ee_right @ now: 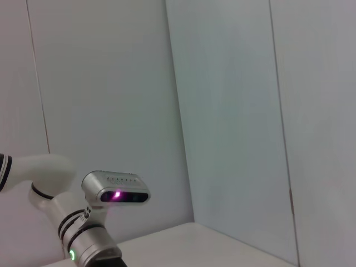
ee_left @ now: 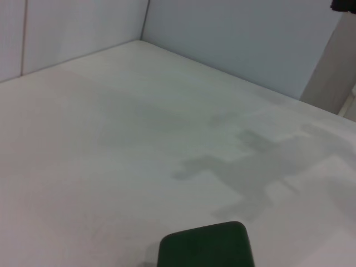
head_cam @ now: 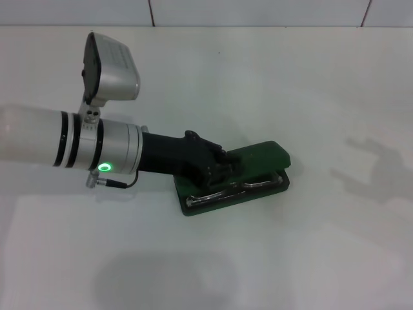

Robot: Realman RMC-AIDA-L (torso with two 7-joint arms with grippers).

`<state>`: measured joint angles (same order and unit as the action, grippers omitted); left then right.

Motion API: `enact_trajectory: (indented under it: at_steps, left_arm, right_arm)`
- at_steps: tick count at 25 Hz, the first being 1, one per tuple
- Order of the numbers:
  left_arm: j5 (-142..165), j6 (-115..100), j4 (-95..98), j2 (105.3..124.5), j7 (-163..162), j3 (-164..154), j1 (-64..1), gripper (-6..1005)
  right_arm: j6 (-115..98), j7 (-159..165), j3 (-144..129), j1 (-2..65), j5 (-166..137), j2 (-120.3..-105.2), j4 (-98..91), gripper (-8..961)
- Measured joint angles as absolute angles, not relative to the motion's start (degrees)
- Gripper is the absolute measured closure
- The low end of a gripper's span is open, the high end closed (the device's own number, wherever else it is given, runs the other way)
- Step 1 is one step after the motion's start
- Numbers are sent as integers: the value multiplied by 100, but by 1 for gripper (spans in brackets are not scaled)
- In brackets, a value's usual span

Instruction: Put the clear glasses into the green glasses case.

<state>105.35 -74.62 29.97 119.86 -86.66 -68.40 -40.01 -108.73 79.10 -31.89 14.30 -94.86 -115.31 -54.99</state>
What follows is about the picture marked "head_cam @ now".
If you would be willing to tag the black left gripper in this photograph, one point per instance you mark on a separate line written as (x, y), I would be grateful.
(171, 155)

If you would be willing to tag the clear plastic glasses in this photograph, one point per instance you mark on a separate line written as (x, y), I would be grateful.
(226, 193)

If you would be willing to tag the green glasses case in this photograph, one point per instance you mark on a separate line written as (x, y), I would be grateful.
(264, 155)

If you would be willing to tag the silver left camera bracket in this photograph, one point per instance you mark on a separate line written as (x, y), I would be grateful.
(90, 116)

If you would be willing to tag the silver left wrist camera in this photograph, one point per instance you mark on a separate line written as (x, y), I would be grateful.
(116, 71)

